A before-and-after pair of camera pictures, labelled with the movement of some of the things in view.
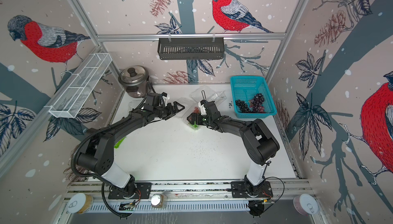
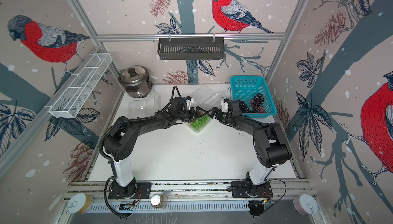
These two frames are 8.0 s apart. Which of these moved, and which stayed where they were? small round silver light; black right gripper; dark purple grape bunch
Moved: black right gripper
Stayed: small round silver light; dark purple grape bunch
